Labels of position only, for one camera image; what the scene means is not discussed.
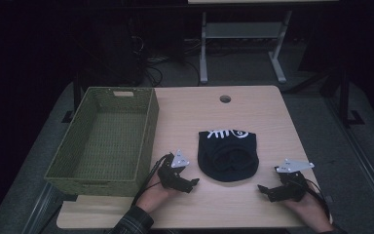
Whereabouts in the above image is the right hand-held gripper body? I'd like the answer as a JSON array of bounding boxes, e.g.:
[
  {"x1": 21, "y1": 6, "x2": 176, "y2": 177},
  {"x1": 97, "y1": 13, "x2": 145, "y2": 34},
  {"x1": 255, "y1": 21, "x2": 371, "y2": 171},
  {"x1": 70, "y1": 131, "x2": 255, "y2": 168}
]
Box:
[{"x1": 274, "y1": 158, "x2": 316, "y2": 202}]

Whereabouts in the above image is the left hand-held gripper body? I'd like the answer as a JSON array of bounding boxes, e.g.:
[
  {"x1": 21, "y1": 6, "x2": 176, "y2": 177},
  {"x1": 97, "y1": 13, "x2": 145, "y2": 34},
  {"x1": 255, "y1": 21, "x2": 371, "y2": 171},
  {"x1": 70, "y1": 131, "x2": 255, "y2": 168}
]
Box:
[{"x1": 157, "y1": 149, "x2": 191, "y2": 191}]

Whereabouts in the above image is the black beanie with white print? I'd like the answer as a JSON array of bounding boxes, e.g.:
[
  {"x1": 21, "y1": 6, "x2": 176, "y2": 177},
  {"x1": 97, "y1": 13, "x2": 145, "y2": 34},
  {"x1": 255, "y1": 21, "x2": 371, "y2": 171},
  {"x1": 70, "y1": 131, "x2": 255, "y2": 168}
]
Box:
[{"x1": 197, "y1": 129, "x2": 260, "y2": 183}]

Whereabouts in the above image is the green woven basket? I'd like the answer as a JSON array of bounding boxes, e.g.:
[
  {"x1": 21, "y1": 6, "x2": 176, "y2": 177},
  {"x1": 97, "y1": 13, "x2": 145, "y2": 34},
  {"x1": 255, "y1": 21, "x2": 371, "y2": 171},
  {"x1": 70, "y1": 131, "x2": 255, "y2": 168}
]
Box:
[{"x1": 44, "y1": 86, "x2": 160, "y2": 198}]

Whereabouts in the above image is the person's right hand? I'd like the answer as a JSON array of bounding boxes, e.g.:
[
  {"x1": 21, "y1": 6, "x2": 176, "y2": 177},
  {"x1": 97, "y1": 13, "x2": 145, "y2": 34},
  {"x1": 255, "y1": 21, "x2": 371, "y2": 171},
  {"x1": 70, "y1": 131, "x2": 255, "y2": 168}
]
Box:
[{"x1": 280, "y1": 189, "x2": 335, "y2": 234}]

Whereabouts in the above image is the person's left hand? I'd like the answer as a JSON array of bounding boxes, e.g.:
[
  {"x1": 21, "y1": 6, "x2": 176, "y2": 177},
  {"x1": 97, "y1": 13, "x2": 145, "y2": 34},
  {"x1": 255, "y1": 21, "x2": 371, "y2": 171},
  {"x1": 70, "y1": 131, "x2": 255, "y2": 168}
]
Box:
[{"x1": 135, "y1": 174, "x2": 180, "y2": 215}]

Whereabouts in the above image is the black floor stand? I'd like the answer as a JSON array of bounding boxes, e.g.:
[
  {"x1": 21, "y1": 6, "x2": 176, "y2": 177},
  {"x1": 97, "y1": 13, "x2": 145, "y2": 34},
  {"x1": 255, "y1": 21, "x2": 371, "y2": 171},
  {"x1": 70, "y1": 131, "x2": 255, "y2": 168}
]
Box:
[{"x1": 335, "y1": 62, "x2": 366, "y2": 129}]

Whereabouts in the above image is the white metal stand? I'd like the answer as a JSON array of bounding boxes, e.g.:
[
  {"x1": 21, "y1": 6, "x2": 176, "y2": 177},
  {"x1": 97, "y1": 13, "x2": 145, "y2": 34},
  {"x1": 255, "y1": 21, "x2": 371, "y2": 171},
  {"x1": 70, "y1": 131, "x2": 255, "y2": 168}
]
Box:
[{"x1": 199, "y1": 10, "x2": 294, "y2": 85}]

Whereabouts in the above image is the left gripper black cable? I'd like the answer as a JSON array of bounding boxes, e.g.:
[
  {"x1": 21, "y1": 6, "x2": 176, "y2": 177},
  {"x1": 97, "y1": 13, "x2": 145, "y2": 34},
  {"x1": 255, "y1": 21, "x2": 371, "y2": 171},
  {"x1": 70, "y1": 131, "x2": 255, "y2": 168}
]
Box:
[{"x1": 131, "y1": 152, "x2": 173, "y2": 208}]

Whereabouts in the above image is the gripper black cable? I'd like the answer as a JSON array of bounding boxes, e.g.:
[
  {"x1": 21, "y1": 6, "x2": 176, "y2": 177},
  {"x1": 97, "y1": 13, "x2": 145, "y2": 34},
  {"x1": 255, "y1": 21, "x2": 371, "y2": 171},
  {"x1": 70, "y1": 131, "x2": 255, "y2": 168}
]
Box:
[
  {"x1": 131, "y1": 152, "x2": 173, "y2": 208},
  {"x1": 300, "y1": 176, "x2": 332, "y2": 220}
]

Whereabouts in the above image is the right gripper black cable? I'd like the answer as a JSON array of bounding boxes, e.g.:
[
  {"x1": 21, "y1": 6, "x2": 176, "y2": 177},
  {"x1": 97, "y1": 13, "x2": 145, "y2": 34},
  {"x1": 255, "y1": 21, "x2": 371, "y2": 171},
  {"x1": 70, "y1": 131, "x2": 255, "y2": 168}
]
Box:
[{"x1": 300, "y1": 176, "x2": 332, "y2": 220}]

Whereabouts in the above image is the tangle of floor cables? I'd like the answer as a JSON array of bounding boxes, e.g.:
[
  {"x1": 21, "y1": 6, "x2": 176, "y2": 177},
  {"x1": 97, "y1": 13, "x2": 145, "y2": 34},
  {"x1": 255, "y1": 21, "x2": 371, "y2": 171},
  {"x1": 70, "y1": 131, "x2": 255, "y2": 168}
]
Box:
[{"x1": 128, "y1": 33, "x2": 203, "y2": 88}]

